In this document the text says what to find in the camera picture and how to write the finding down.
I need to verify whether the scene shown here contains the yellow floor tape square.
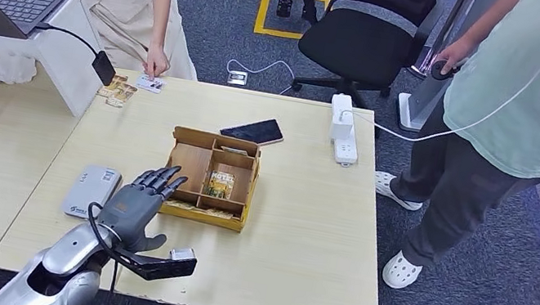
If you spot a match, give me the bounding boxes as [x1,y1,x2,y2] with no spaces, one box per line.
[252,0,332,46]

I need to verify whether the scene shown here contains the person's left hand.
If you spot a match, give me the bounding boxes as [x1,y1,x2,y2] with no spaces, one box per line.
[139,43,174,83]

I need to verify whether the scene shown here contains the black laptop power cable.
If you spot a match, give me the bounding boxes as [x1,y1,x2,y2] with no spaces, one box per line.
[32,21,105,57]

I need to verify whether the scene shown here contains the black power adapter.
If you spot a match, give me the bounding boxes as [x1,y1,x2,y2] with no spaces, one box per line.
[88,48,120,88]

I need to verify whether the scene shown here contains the metal floor socket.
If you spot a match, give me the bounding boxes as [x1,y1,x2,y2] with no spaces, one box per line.
[226,69,250,87]

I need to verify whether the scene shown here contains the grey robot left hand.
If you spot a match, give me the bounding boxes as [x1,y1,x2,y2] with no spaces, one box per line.
[92,154,190,262]

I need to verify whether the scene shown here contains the black office chair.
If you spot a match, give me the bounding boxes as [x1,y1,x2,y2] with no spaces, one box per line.
[285,0,442,118]

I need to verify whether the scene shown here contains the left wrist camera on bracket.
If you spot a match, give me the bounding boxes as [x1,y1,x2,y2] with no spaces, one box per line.
[114,235,200,289]

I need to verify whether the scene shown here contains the black smartphone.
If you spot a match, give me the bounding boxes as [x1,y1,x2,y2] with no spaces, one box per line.
[218,111,288,150]

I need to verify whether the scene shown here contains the white laptop riser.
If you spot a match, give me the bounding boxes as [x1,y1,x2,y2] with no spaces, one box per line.
[0,0,118,121]

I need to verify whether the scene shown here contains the white ID card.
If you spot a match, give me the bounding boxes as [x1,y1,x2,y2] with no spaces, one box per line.
[134,74,167,96]

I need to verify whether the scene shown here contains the grey card reader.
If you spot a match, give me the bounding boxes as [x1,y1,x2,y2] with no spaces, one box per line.
[59,160,124,225]

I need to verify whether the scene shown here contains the person's right hand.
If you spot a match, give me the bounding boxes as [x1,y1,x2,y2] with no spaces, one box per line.
[434,34,475,78]

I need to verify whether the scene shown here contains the silver floor stand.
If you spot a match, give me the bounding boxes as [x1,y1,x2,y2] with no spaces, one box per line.
[392,0,480,137]

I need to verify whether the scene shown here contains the white floor cable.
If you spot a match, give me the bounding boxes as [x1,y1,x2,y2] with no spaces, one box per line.
[223,51,300,96]

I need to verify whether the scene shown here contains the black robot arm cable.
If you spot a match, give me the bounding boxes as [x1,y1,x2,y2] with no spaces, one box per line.
[74,201,132,296]

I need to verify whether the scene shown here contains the white clog shoe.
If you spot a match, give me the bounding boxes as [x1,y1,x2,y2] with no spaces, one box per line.
[378,248,425,294]
[371,171,427,214]

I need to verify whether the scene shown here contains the wooden compartment box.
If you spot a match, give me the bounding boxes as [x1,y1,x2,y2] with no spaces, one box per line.
[155,124,266,235]

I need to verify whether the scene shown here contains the white crumpled tissue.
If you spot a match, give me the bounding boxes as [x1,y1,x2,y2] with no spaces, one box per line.
[0,49,40,91]

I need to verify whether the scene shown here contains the hotel key card autumn trees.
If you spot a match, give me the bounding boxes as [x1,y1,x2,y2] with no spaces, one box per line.
[204,169,238,202]

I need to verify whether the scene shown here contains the white charging cable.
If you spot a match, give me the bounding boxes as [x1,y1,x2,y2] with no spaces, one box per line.
[337,11,540,164]

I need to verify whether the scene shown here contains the black round handle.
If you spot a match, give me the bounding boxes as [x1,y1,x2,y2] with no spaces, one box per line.
[427,56,465,86]

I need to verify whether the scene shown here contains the white charger plug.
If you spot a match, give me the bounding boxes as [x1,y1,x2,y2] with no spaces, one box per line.
[328,107,357,143]

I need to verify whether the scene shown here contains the white power strip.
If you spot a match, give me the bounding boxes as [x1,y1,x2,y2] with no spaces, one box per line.
[321,92,369,169]

